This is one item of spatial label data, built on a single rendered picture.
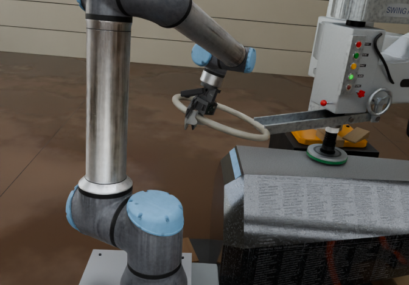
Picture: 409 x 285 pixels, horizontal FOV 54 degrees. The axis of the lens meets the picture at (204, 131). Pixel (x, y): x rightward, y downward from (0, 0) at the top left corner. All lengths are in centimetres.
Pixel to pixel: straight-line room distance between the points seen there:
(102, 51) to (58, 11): 734
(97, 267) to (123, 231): 25
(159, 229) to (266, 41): 724
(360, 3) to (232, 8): 604
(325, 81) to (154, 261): 138
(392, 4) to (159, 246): 156
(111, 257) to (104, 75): 60
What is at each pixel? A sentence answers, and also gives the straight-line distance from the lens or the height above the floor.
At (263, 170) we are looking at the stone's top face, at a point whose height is 87.
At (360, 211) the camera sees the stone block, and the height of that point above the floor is 75.
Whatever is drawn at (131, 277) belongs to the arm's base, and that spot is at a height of 99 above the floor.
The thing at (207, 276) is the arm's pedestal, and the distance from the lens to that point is 138.
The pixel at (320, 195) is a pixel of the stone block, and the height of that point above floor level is 80.
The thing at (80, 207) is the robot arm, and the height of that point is 113.
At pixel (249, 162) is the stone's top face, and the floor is 87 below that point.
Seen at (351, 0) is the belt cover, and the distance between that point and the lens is 202.
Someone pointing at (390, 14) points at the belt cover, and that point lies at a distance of 213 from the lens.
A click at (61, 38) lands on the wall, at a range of 841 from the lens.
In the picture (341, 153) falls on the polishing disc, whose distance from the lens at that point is 231.
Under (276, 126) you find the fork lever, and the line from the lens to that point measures 197.
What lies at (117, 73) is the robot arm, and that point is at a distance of 104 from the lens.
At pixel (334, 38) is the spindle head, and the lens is 210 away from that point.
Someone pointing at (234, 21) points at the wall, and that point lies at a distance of 797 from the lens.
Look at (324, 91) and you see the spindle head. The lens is 214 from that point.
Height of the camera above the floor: 176
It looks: 22 degrees down
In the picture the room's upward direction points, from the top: 5 degrees clockwise
